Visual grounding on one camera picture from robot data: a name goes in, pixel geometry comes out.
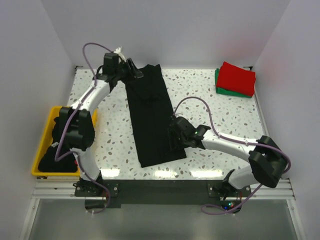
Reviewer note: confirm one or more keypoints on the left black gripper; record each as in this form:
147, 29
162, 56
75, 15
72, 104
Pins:
132, 69

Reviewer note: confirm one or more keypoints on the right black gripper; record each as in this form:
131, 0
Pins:
172, 137

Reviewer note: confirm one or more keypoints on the black t shirt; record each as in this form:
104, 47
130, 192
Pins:
150, 111

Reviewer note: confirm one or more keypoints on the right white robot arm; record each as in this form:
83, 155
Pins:
266, 162

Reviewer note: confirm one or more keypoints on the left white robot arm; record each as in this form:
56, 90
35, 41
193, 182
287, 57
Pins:
89, 101

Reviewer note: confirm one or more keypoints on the folded green t shirt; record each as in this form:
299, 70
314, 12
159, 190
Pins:
223, 91

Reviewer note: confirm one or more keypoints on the folded red t shirt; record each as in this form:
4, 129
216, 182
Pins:
236, 79

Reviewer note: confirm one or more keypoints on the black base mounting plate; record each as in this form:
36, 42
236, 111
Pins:
115, 193

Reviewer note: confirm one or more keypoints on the yellow plastic bin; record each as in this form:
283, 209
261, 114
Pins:
42, 155

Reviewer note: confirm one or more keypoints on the black clothes in bin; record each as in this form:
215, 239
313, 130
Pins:
48, 164

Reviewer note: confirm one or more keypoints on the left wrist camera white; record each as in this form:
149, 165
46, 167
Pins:
119, 52

